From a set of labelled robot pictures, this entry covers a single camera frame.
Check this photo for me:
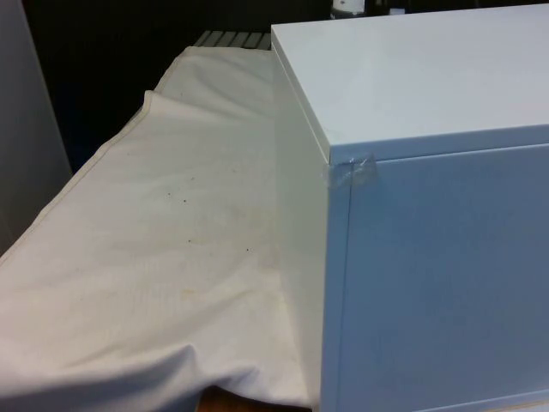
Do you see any grey slatted rack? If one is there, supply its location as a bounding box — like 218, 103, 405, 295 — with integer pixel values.
195, 29, 275, 52

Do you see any clear tape piece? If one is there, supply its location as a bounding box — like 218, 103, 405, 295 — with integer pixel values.
322, 152, 378, 190

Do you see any white chest of drawers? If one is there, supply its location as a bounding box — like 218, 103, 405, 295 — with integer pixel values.
270, 16, 549, 412

